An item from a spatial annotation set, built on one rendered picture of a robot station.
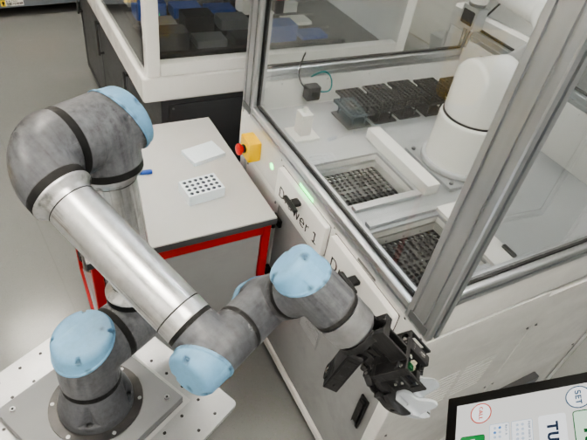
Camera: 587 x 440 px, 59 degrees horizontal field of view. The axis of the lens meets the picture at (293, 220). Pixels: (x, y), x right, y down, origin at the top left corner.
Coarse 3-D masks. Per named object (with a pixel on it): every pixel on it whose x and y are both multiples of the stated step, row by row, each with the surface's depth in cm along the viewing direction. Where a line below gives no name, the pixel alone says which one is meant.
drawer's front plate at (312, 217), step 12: (276, 180) 159; (288, 180) 152; (276, 192) 161; (288, 192) 153; (300, 192) 148; (312, 204) 145; (300, 216) 150; (312, 216) 143; (300, 228) 151; (312, 228) 145; (324, 228) 139; (324, 240) 141; (324, 252) 145
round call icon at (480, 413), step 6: (480, 402) 95; (486, 402) 94; (492, 402) 94; (474, 408) 95; (480, 408) 94; (486, 408) 94; (492, 408) 93; (474, 414) 94; (480, 414) 93; (486, 414) 93; (492, 414) 92; (474, 420) 93; (480, 420) 93; (486, 420) 92; (492, 420) 91
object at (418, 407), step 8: (400, 392) 78; (408, 392) 78; (400, 400) 79; (408, 400) 79; (416, 400) 78; (424, 400) 78; (432, 400) 77; (408, 408) 79; (416, 408) 80; (424, 408) 79; (432, 408) 78; (408, 416) 81; (416, 416) 80; (424, 416) 82
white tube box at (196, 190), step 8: (200, 176) 168; (208, 176) 169; (216, 176) 169; (184, 184) 164; (192, 184) 165; (200, 184) 165; (208, 184) 166; (216, 184) 166; (184, 192) 162; (192, 192) 162; (200, 192) 162; (208, 192) 163; (216, 192) 165; (192, 200) 161; (200, 200) 163; (208, 200) 165
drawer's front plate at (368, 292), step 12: (336, 240) 135; (336, 252) 136; (348, 252) 132; (336, 264) 137; (348, 264) 132; (348, 276) 133; (360, 276) 128; (360, 288) 129; (372, 288) 124; (372, 300) 125; (384, 300) 122; (384, 312) 121; (396, 312) 120
